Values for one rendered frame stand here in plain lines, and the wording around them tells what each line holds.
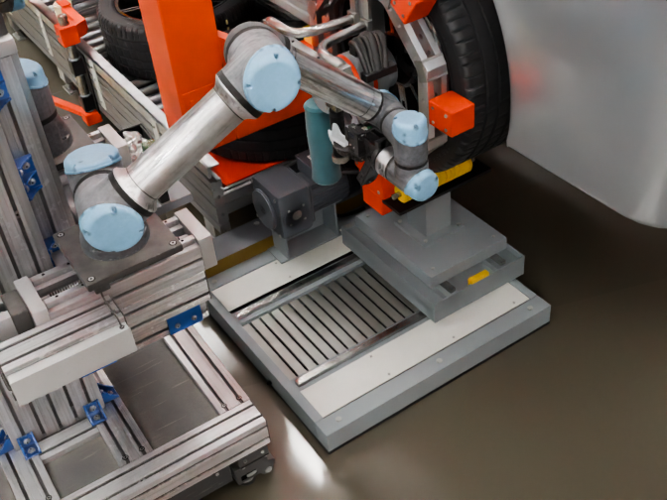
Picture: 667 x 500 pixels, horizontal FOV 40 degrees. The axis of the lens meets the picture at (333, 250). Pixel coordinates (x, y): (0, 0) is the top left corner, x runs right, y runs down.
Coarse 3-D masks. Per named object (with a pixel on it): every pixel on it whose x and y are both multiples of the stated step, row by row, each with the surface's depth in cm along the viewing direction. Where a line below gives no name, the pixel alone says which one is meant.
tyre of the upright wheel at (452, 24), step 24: (456, 0) 218; (480, 0) 221; (456, 24) 218; (480, 24) 220; (456, 48) 219; (480, 48) 221; (504, 48) 224; (456, 72) 223; (480, 72) 222; (504, 72) 226; (480, 96) 225; (504, 96) 230; (480, 120) 230; (504, 120) 236; (456, 144) 237; (480, 144) 239; (432, 168) 252
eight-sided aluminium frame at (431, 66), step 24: (312, 0) 252; (336, 0) 252; (384, 0) 221; (312, 24) 258; (408, 24) 220; (336, 48) 264; (408, 48) 221; (432, 48) 221; (432, 72) 220; (432, 96) 224; (360, 120) 267; (432, 144) 233
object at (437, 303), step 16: (352, 224) 307; (352, 240) 301; (368, 240) 301; (368, 256) 296; (384, 256) 294; (496, 256) 284; (512, 256) 288; (384, 272) 291; (400, 272) 287; (464, 272) 285; (480, 272) 279; (496, 272) 281; (512, 272) 286; (400, 288) 286; (416, 288) 278; (432, 288) 279; (448, 288) 275; (464, 288) 276; (480, 288) 280; (496, 288) 285; (416, 304) 281; (432, 304) 272; (448, 304) 275; (464, 304) 279; (432, 320) 277
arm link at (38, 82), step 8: (24, 64) 222; (32, 64) 222; (24, 72) 219; (32, 72) 220; (40, 72) 221; (32, 80) 219; (40, 80) 221; (32, 88) 220; (40, 88) 222; (48, 88) 225; (40, 96) 223; (48, 96) 225; (40, 104) 223; (48, 104) 226; (40, 112) 224; (48, 112) 226
